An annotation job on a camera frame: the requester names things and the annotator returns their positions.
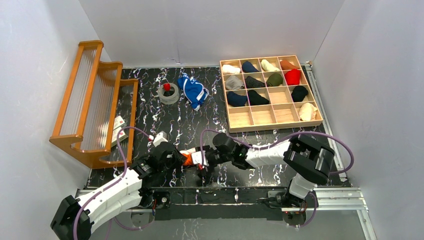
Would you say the orange underwear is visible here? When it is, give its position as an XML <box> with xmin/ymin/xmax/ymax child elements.
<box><xmin>179</xmin><ymin>147</ymin><xmax>199</xmax><ymax>167</ymax></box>

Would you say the blue underwear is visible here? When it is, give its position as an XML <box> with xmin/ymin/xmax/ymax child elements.
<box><xmin>177</xmin><ymin>73</ymin><xmax>209</xmax><ymax>111</ymax></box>

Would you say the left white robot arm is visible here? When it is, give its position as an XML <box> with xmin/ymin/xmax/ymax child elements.
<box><xmin>50</xmin><ymin>141</ymin><xmax>191</xmax><ymax>240</ymax></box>

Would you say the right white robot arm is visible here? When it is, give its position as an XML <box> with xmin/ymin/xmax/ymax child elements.
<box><xmin>186</xmin><ymin>132</ymin><xmax>335</xmax><ymax>202</ymax></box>

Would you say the clear tape roll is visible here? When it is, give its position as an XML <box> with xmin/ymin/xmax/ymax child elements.
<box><xmin>157</xmin><ymin>82</ymin><xmax>180</xmax><ymax>105</ymax></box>

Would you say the white box red label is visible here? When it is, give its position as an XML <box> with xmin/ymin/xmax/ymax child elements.
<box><xmin>113</xmin><ymin>115</ymin><xmax>127</xmax><ymax>131</ymax></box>

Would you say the black rolled cloth middle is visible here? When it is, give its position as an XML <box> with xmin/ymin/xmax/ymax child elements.
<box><xmin>247</xmin><ymin>90</ymin><xmax>270</xmax><ymax>106</ymax></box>

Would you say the black rolled cloth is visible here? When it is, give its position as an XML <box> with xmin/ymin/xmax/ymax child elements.
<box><xmin>291</xmin><ymin>85</ymin><xmax>309</xmax><ymax>103</ymax></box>
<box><xmin>247</xmin><ymin>90</ymin><xmax>270</xmax><ymax>106</ymax></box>

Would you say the grey rolled cloth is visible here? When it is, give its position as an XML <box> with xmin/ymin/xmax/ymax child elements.
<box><xmin>224</xmin><ymin>75</ymin><xmax>245</xmax><ymax>91</ymax></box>

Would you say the small red cap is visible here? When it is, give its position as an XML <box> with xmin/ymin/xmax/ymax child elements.
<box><xmin>163</xmin><ymin>83</ymin><xmax>171</xmax><ymax>92</ymax></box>

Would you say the dark patterned rolled cloth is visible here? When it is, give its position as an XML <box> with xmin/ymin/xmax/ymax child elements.
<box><xmin>244</xmin><ymin>76</ymin><xmax>266</xmax><ymax>89</ymax></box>

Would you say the wooden compartment organizer box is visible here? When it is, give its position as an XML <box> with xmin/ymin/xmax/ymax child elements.
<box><xmin>219</xmin><ymin>55</ymin><xmax>324</xmax><ymax>133</ymax></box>

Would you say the wooden acrylic tiered rack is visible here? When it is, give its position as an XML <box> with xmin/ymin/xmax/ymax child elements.
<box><xmin>49</xmin><ymin>40</ymin><xmax>139</xmax><ymax>169</ymax></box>

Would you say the white rolled cloth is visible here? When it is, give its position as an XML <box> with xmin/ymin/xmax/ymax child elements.
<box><xmin>221</xmin><ymin>64</ymin><xmax>241</xmax><ymax>75</ymax></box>

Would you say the navy rolled cloth top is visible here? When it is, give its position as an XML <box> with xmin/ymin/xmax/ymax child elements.
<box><xmin>241</xmin><ymin>61</ymin><xmax>259</xmax><ymax>73</ymax></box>

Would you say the olive rolled cloth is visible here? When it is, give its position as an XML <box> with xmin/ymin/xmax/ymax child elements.
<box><xmin>266</xmin><ymin>73</ymin><xmax>284</xmax><ymax>87</ymax></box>

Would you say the beige rolled cloth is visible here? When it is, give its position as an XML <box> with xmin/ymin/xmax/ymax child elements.
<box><xmin>298</xmin><ymin>102</ymin><xmax>318</xmax><ymax>121</ymax></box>

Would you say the cream rolled cloth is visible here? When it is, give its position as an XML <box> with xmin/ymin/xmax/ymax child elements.
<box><xmin>260</xmin><ymin>59</ymin><xmax>280</xmax><ymax>72</ymax></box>

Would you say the black rolled cloth right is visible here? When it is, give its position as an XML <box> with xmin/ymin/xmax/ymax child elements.
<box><xmin>291</xmin><ymin>85</ymin><xmax>309</xmax><ymax>103</ymax></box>

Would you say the red rolled cloth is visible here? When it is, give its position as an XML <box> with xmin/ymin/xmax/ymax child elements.
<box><xmin>284</xmin><ymin>69</ymin><xmax>301</xmax><ymax>86</ymax></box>

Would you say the rust orange rolled cloth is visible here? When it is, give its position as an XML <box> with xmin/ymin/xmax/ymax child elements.
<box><xmin>279</xmin><ymin>59</ymin><xmax>299</xmax><ymax>71</ymax></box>

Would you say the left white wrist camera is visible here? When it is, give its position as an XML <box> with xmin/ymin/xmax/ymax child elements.
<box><xmin>148</xmin><ymin>131</ymin><xmax>168</xmax><ymax>147</ymax></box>

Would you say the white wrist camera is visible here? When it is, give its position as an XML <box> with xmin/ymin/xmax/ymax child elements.
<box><xmin>148</xmin><ymin>131</ymin><xmax>168</xmax><ymax>147</ymax></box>
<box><xmin>190</xmin><ymin>150</ymin><xmax>209</xmax><ymax>168</ymax></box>

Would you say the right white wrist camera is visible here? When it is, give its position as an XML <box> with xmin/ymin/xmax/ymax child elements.
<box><xmin>190</xmin><ymin>150</ymin><xmax>209</xmax><ymax>168</ymax></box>

